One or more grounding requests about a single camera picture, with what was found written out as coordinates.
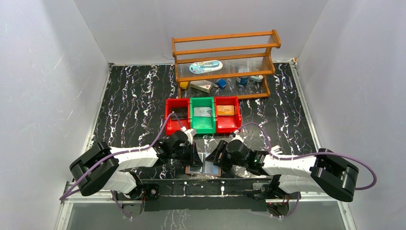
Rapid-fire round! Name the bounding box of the wooden shelf rack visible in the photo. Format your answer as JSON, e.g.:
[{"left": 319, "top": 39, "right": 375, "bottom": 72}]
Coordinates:
[{"left": 171, "top": 29, "right": 282, "bottom": 99}]

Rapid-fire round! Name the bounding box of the black base frame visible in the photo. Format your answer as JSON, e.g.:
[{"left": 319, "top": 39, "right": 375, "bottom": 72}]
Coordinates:
[{"left": 113, "top": 178, "right": 301, "bottom": 217}]

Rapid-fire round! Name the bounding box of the blue white oval package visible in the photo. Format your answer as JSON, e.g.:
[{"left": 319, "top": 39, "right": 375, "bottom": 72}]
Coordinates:
[{"left": 189, "top": 60, "right": 223, "bottom": 74}]

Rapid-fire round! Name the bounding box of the yellow small object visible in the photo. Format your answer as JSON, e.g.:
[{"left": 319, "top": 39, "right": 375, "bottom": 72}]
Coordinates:
[{"left": 179, "top": 81, "right": 189, "bottom": 90}]

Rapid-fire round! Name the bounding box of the orange credit card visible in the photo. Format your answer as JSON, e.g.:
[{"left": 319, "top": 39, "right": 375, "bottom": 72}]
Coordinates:
[{"left": 216, "top": 105, "right": 235, "bottom": 116}]

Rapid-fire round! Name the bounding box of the grey credit card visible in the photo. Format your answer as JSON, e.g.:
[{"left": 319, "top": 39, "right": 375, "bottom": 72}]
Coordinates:
[{"left": 193, "top": 107, "right": 212, "bottom": 117}]

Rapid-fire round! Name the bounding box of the red bin with orange card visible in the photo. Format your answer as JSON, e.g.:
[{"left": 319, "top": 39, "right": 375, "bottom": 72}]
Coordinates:
[{"left": 214, "top": 96, "right": 242, "bottom": 134}]

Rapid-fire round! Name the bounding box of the blue small object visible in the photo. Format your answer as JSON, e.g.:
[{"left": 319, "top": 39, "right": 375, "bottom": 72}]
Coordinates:
[{"left": 215, "top": 79, "right": 227, "bottom": 89}]

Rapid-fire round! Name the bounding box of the pink leather card holder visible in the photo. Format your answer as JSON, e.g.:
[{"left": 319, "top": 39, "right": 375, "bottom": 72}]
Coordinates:
[{"left": 185, "top": 153, "right": 221, "bottom": 177}]

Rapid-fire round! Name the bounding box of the red bin with dark card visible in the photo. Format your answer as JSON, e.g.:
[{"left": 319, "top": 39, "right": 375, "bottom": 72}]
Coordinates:
[{"left": 165, "top": 98, "right": 191, "bottom": 136}]

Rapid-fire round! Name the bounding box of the green plastic bin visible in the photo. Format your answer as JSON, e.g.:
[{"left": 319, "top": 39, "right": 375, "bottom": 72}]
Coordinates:
[{"left": 190, "top": 97, "right": 216, "bottom": 134}]

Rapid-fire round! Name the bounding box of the blue cup on shelf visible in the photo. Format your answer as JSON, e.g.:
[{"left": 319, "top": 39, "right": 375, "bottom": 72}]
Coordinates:
[{"left": 236, "top": 76, "right": 250, "bottom": 86}]

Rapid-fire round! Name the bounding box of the teal white tube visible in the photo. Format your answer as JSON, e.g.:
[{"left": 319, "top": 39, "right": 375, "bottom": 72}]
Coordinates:
[{"left": 249, "top": 75, "right": 264, "bottom": 82}]

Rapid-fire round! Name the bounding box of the dark credit card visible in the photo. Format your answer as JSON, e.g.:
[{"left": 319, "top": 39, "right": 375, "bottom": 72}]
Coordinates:
[{"left": 171, "top": 107, "right": 188, "bottom": 119}]

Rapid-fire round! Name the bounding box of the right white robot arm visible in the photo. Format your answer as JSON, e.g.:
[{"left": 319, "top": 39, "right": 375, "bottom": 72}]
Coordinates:
[{"left": 206, "top": 138, "right": 359, "bottom": 202}]

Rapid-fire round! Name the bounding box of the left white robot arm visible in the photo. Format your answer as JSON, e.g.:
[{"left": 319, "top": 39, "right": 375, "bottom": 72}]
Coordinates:
[{"left": 69, "top": 127, "right": 203, "bottom": 200}]

